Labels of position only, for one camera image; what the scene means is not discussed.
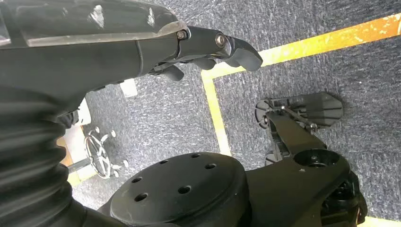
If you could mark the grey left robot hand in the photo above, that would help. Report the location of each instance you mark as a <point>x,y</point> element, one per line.
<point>94,56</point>

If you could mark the small white box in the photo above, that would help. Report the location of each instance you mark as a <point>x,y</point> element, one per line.
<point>129,87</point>

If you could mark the white furniture foot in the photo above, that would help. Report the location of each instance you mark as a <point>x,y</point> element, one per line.
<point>83,114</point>

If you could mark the pale wooden board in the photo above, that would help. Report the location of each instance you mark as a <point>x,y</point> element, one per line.
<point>75,147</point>

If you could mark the chrome office chair base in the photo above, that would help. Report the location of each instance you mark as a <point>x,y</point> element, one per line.
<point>98,155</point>

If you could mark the ribbed grey left arm sleeve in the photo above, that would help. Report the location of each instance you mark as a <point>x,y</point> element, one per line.
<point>28,156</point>

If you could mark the yellow floor tape line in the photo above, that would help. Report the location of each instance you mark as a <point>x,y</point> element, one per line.
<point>216,119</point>
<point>380,222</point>

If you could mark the black round robot hip joint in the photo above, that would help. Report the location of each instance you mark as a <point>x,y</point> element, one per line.
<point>178,191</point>

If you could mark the black robot foot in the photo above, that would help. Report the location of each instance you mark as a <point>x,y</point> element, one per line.
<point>316,108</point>

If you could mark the black robot leg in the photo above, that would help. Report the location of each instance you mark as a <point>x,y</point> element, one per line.
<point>291,191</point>

